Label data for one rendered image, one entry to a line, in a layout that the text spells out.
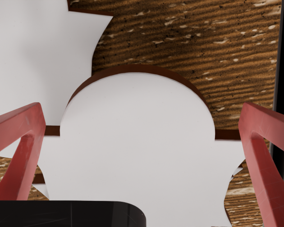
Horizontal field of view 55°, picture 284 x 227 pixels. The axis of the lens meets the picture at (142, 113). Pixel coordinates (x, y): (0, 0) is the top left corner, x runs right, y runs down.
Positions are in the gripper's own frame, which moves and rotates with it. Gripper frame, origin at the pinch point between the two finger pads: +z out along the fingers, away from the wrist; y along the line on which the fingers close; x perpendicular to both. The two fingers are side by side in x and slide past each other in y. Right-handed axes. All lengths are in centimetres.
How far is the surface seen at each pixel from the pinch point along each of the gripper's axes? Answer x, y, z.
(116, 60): -0.1, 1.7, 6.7
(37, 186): 6.3, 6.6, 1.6
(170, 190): 5.3, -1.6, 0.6
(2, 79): 0.5, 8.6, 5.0
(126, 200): 6.3, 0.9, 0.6
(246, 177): 10.9, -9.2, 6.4
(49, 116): 3.4, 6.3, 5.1
